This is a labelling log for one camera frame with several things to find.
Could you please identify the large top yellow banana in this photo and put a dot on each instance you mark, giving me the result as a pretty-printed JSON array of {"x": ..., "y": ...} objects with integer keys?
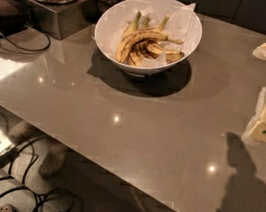
[{"x": 124, "y": 47}]

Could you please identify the spotted lower right banana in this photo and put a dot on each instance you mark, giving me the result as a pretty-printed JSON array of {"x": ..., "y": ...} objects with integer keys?
[{"x": 155, "y": 50}]

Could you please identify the white paper bowl liner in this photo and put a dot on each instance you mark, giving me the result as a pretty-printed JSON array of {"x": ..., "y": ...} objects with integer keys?
[{"x": 168, "y": 15}]

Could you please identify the green-stemmed left banana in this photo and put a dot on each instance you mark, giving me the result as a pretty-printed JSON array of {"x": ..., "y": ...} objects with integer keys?
[{"x": 133, "y": 26}]

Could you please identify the white ceramic bowl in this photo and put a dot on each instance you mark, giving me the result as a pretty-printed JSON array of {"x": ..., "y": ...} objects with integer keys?
[{"x": 113, "y": 20}]

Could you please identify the metal square jar stand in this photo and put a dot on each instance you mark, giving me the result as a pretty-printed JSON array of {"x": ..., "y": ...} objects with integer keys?
[{"x": 62, "y": 20}]

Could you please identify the grey shoe under table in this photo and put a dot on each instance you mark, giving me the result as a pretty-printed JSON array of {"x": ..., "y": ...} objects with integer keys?
[{"x": 53, "y": 161}]

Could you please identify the dark brown appliance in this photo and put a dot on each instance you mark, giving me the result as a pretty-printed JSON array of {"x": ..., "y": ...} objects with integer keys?
[{"x": 13, "y": 17}]

